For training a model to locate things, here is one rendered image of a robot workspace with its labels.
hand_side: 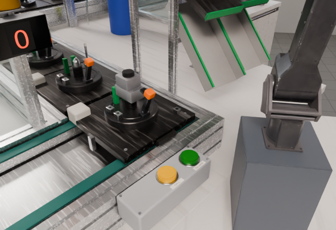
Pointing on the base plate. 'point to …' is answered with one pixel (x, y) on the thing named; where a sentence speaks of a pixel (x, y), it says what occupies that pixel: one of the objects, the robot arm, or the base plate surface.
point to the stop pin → (92, 142)
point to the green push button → (189, 157)
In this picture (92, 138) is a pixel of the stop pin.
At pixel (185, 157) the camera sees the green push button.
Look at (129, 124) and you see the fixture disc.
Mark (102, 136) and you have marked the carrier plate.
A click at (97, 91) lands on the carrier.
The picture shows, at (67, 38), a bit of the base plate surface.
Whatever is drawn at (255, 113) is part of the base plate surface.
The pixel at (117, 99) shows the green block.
